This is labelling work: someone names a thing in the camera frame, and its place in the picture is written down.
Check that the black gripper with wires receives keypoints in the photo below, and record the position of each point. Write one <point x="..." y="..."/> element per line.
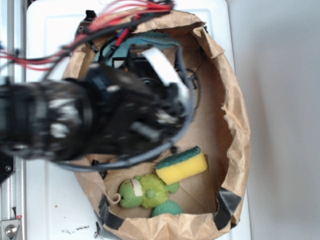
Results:
<point x="133" y="62"/>

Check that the blue terry cloth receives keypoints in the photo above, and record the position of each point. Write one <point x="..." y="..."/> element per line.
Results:
<point x="160" y="40"/>

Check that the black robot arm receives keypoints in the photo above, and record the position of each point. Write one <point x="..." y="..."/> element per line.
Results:
<point x="134" y="111"/>

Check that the brown paper bag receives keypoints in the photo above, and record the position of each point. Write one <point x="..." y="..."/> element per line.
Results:
<point x="212" y="201"/>

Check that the yellow green sponge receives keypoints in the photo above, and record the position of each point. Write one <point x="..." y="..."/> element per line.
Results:
<point x="180" y="166"/>

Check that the green plush turtle toy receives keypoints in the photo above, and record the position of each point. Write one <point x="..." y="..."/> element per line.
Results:
<point x="150" y="192"/>

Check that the aluminium frame rail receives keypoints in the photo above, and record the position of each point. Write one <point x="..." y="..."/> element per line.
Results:
<point x="13" y="189"/>

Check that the black mounting bracket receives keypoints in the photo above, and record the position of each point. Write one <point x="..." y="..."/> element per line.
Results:
<point x="6" y="170"/>

